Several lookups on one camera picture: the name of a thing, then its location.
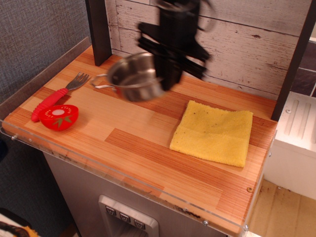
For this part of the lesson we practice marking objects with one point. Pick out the silver dispenser panel with buttons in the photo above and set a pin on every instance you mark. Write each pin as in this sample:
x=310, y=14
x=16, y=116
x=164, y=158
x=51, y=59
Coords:
x=123, y=221

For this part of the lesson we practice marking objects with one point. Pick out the dark shelf post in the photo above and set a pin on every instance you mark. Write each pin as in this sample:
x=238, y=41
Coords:
x=295, y=61
x=99, y=30

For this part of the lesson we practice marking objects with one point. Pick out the red handled metal fork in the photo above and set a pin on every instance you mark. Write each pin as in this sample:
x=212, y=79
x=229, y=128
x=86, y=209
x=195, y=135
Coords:
x=79, y=80

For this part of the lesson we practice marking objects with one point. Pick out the white toy sink unit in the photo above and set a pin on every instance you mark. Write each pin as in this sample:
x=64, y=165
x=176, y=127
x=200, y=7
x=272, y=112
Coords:
x=291, y=162

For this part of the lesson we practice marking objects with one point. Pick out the yellow object bottom left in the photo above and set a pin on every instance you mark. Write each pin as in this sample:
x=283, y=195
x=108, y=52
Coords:
x=31, y=232

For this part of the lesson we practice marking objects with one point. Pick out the grey toy fridge cabinet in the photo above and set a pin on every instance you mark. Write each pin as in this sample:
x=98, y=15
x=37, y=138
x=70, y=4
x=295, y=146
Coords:
x=81, y=190

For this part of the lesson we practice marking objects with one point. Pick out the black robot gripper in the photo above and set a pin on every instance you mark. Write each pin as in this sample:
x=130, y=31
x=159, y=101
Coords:
x=171, y=42

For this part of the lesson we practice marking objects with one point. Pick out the red toy tomato half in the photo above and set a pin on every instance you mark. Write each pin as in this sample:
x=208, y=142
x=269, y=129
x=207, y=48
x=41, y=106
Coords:
x=59, y=117

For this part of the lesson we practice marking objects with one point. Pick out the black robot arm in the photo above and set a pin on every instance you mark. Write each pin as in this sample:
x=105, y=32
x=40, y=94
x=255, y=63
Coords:
x=178, y=5

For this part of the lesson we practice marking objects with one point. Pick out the stainless steel pot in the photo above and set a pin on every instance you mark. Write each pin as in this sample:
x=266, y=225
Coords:
x=133, y=78

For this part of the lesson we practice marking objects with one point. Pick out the dark left shelf post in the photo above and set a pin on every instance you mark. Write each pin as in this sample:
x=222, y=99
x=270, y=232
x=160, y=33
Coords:
x=99, y=30

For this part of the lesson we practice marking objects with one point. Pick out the dark right shelf post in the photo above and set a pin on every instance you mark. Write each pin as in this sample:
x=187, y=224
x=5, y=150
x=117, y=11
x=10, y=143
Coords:
x=295, y=61

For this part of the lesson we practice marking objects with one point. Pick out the clear acrylic edge guard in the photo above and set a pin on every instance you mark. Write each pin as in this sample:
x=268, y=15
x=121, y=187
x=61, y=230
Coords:
x=216, y=195

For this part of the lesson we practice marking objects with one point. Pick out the yellow towel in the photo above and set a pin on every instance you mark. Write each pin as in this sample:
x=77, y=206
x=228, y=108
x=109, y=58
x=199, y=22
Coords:
x=213, y=134

